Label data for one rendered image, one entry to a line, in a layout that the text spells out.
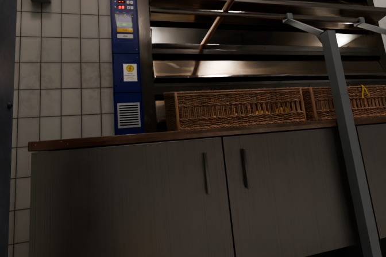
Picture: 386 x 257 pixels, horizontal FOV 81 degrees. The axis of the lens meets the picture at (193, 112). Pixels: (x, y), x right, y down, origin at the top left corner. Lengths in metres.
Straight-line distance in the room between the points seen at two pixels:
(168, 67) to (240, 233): 0.98
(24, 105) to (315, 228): 1.44
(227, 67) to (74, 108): 0.94
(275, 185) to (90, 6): 1.38
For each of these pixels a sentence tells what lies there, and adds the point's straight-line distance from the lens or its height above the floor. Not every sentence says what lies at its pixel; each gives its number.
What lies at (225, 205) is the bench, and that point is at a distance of 0.83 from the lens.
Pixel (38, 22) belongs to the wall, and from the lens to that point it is 1.60.
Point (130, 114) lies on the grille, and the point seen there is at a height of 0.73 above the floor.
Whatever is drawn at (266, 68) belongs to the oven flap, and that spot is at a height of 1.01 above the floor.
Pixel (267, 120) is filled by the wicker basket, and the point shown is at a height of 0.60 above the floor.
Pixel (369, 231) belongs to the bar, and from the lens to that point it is 1.11.
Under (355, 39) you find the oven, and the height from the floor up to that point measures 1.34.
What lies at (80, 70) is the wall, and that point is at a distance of 1.43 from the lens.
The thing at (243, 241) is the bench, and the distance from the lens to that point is 0.89.
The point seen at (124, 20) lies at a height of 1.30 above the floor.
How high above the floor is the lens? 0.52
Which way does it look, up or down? 9 degrees up
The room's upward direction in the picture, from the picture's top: 5 degrees counter-clockwise
